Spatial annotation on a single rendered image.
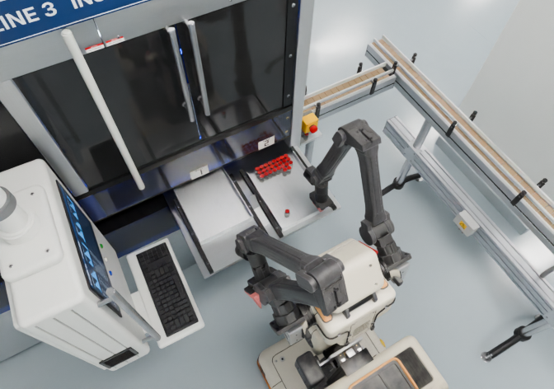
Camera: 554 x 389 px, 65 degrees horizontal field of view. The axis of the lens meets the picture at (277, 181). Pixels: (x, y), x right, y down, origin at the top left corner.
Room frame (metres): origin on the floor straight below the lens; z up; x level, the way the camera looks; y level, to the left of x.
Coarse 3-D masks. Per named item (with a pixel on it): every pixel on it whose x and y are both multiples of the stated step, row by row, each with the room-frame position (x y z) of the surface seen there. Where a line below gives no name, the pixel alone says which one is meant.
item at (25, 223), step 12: (0, 192) 0.49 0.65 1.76; (0, 204) 0.46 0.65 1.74; (12, 204) 0.48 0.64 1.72; (0, 216) 0.44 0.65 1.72; (12, 216) 0.46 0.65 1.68; (24, 216) 0.48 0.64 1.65; (36, 216) 0.50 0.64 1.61; (0, 228) 0.44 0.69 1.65; (12, 228) 0.45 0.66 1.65; (24, 228) 0.46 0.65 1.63; (36, 228) 0.47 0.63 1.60; (12, 240) 0.43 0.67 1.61; (24, 240) 0.44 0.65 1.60
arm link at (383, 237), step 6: (372, 228) 0.66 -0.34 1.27; (378, 228) 0.66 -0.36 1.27; (384, 228) 0.66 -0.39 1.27; (378, 234) 0.64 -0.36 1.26; (384, 234) 0.65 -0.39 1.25; (390, 234) 0.65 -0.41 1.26; (378, 240) 0.62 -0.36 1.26; (384, 240) 0.63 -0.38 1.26; (390, 240) 0.63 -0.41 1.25; (378, 246) 0.61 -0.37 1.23
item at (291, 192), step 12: (300, 168) 1.16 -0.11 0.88; (252, 180) 1.06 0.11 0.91; (276, 180) 1.08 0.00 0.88; (288, 180) 1.09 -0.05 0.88; (300, 180) 1.09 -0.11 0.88; (264, 192) 1.02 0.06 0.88; (276, 192) 1.02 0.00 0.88; (288, 192) 1.02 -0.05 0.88; (300, 192) 1.02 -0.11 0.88; (276, 204) 0.95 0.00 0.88; (288, 204) 0.96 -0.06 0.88; (300, 204) 0.96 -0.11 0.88; (312, 204) 0.96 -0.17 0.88; (276, 216) 0.89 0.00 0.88; (300, 216) 0.90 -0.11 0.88; (312, 216) 0.90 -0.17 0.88; (288, 228) 0.83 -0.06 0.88
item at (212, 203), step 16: (208, 176) 1.09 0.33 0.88; (224, 176) 1.10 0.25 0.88; (176, 192) 1.00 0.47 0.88; (192, 192) 1.00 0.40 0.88; (208, 192) 1.01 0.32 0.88; (224, 192) 1.01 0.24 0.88; (192, 208) 0.92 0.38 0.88; (208, 208) 0.92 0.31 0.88; (224, 208) 0.93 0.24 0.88; (240, 208) 0.93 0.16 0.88; (192, 224) 0.84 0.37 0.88; (208, 224) 0.84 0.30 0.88; (224, 224) 0.84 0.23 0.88; (240, 224) 0.84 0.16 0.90; (208, 240) 0.76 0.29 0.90
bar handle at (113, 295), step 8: (112, 288) 0.35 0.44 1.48; (112, 296) 0.33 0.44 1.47; (120, 296) 0.35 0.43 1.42; (104, 304) 0.32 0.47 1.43; (120, 304) 0.33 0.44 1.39; (128, 304) 0.35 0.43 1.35; (128, 312) 0.33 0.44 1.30; (136, 312) 0.35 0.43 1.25; (136, 320) 0.33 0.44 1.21; (144, 320) 0.35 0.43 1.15; (144, 328) 0.33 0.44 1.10; (152, 328) 0.35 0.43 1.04; (152, 336) 0.33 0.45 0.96; (160, 336) 0.35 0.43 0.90
